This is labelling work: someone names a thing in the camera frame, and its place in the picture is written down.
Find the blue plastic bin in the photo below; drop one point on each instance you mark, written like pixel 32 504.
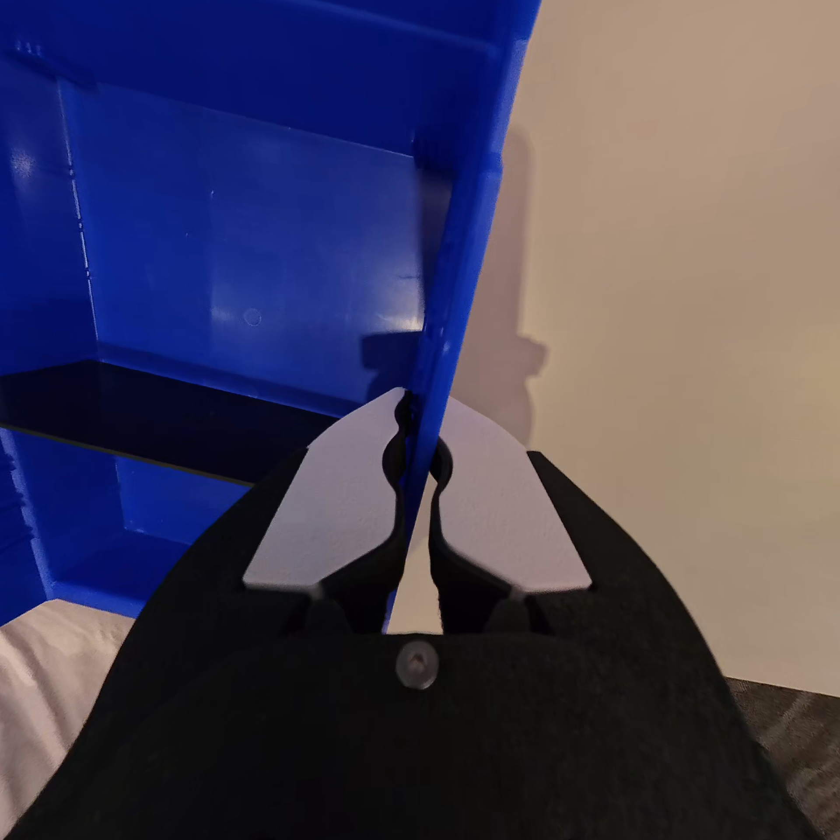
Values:
pixel 263 236

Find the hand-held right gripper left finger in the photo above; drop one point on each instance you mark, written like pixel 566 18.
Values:
pixel 322 525

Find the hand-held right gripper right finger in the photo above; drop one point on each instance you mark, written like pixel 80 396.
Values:
pixel 512 525

